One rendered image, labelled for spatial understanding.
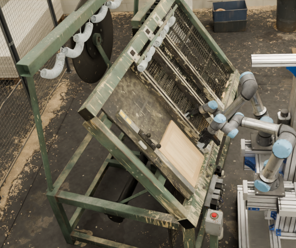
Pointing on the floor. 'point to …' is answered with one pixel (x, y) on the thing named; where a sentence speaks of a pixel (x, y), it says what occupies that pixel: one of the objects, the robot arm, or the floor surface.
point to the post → (214, 241)
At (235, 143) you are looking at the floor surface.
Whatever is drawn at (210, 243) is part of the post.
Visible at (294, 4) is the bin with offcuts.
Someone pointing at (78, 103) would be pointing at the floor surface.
